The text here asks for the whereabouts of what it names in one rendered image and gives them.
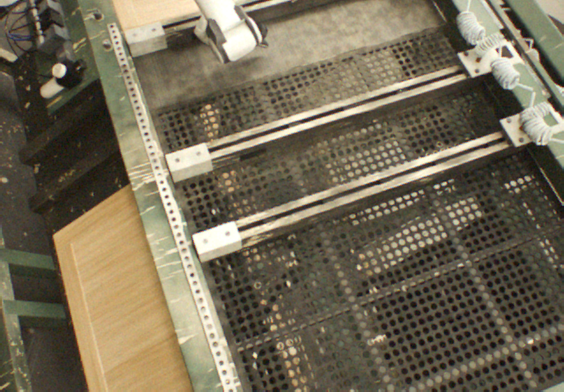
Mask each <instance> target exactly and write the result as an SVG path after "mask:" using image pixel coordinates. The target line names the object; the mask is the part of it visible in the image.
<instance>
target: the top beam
mask: <svg viewBox="0 0 564 392"><path fill-rule="evenodd" d="M467 1H468V0H434V2H435V4H436V5H437V8H438V10H439V11H440V12H441V13H442V15H443V16H444V18H445V19H446V21H447V23H448V24H449V26H450V28H451V29H453V31H454V32H455V35H456V37H457V38H458V39H459V41H460V42H461V44H462V46H463V48H465V50H466V51H468V50H471V49H475V47H476V46H477V45H472V44H471V43H470V42H468V41H467V40H465V39H464V37H463V36H462V35H461V34H460V33H459V28H458V27H457V26H458V24H457V23H456V22H457V20H456V17H457V15H459V14H460V13H462V12H464V11H465V9H466V5H467ZM469 6H470V8H468V11H469V12H473V13H474V15H475V17H476V20H477V22H478V23H479V25H480V26H483V27H484V28H485V30H486V31H485V37H488V36H489V37H490V35H493V33H499V34H502V33H501V32H500V30H501V29H500V27H499V25H498V24H497V22H495V21H494V19H493V18H492V16H491V15H490V12H489V11H488V9H487V8H486V7H485V6H484V5H483V4H482V3H481V0H471V4H469ZM490 38H491V37H490ZM513 68H514V70H516V71H517V72H518V73H519V78H518V80H519V81H518V84H521V85H525V86H528V87H530V88H532V92H531V90H528V89H525V88H523V87H521V86H515V87H514V88H512V89H505V88H502V86H500V85H499V83H498V82H497V79H495V77H494V74H493V73H492V72H488V73H486V74H485V76H484V80H485V81H486V84H487V85H488V87H490V88H491V90H492V91H493V95H494V96H495V98H496V99H497V100H498V101H499V103H500V104H501V108H503V109H504V111H505V112H506V114H507V115H508V117H510V116H512V115H518V114H521V113H522V112H523V111H524V110H525V109H527V108H529V106H530V102H531V95H532V93H533V92H535V93H536V95H534V96H535V99H533V102H532V107H534V108H535V106H537V107H538V105H540V104H541V102H542V104H543V102H544V101H545V102H546V104H547V105H548V104H549V102H548V101H547V97H546V95H545V93H544V92H543V89H542V88H541V87H540V85H539V84H538V82H537V80H535V79H534V77H533V76H532V74H531V73H530V71H529V70H528V68H527V67H526V64H525V63H524V61H521V62H520V63H516V64H513ZM542 119H543V121H544V123H545V124H546V125H549V126H550V127H552V126H554V125H557V124H558V123H557V122H556V120H555V119H554V118H553V115H552V113H551V112H549V111H548V115H547V114H545V115H543V117H542ZM551 138H555V139H559V140H563V142H564V130H563V131H562V132H559V133H556V134H553V135H552V137H551ZM526 146H527V147H528V149H529V151H530V152H531V153H532V154H533V157H534V158H535V160H536V161H537V162H538V164H539V166H540V168H541V170H542V171H543V173H544V174H545V177H547V178H548V181H549V182H550V183H551V184H552V186H553V188H554V190H555V191H556V194H557V195H558V197H559V198H560V200H561V201H562V202H563V203H564V144H560V143H556V142H552V140H551V141H548V144H545V145H536V143H533V141H531V142H530V143H528V144H527V145H526Z"/></svg>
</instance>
